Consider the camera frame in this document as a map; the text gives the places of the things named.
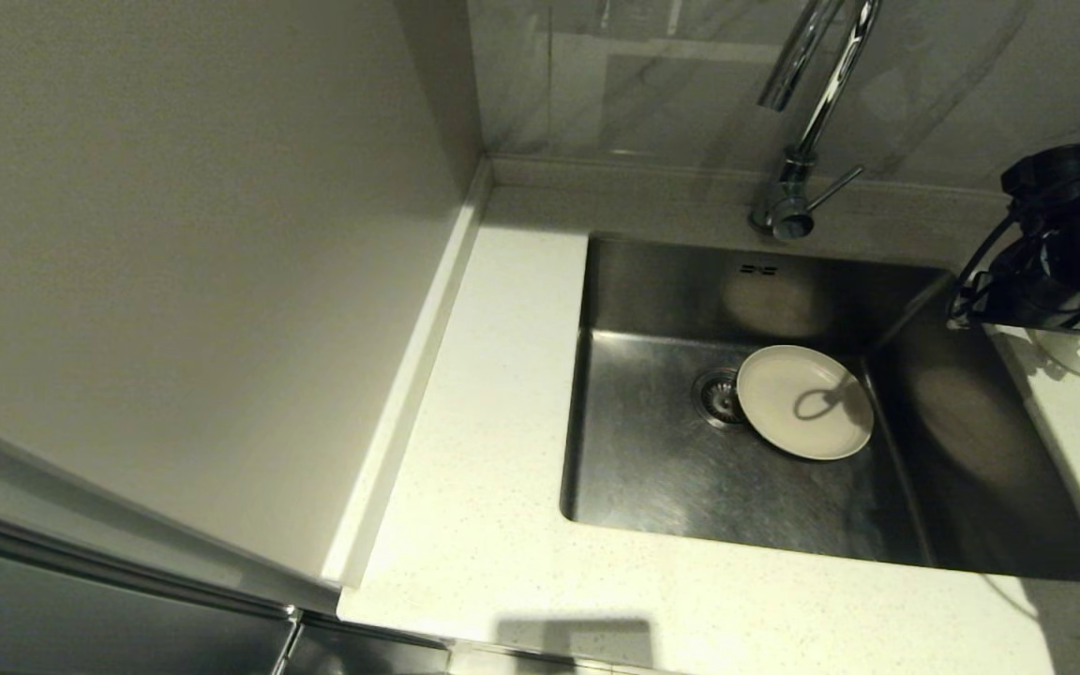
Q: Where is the beige round plate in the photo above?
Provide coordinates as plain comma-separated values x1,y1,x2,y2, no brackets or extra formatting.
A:
735,344,876,461

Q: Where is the stainless steel sink basin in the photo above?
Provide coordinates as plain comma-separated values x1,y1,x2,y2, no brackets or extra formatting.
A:
559,232,1080,584

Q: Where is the chrome kitchen faucet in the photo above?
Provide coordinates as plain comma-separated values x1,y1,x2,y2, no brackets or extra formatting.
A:
749,0,883,242

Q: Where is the round metal drain strainer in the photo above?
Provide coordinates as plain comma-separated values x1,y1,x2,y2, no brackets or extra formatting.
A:
691,367,749,430

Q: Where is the grey under-counter cabinet front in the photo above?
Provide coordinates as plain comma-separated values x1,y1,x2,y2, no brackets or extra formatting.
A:
277,614,452,675

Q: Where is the beige tall cabinet side panel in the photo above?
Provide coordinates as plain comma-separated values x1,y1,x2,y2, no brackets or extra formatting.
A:
0,0,494,615

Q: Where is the grey tall cabinet door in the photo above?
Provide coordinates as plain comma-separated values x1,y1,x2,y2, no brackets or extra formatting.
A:
0,497,302,675

